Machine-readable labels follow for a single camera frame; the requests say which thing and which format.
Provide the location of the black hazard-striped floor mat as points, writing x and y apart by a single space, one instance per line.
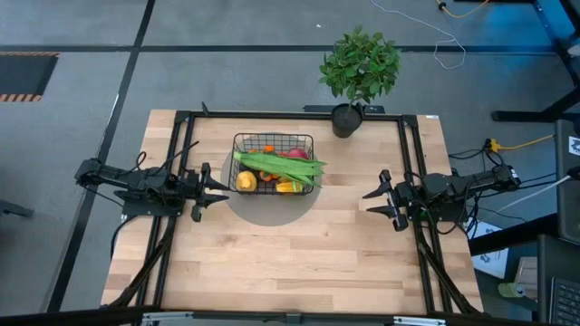
25 74

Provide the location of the silver metal bracket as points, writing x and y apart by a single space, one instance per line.
419 321

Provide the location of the black desk leg frame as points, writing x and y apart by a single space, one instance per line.
521 116

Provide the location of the green can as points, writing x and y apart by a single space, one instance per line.
511 290

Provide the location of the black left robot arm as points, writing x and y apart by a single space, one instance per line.
136 181

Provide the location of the white printed paper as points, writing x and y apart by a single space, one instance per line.
491 262

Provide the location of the cardboard box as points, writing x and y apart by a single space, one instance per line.
528 276

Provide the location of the black laptop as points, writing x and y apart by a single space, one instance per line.
562 271

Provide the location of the black cabinet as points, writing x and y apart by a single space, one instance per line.
568 204

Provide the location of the pink dragon fruit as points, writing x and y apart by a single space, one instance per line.
296 154

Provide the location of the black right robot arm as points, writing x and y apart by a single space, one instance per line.
453 185

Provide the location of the green long beans bunch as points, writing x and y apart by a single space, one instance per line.
281 165

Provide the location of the potted green tree black pot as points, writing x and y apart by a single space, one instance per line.
360 68

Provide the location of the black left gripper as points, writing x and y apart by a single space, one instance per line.
195 188

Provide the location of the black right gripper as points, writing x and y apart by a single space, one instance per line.
401 199

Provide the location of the round grey mat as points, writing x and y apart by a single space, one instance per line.
272 210

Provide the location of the yellow bell pepper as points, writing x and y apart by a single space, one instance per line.
284 187

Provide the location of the black camera box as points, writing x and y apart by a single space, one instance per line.
292 318

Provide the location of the black aluminium table frame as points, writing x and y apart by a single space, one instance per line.
281 115

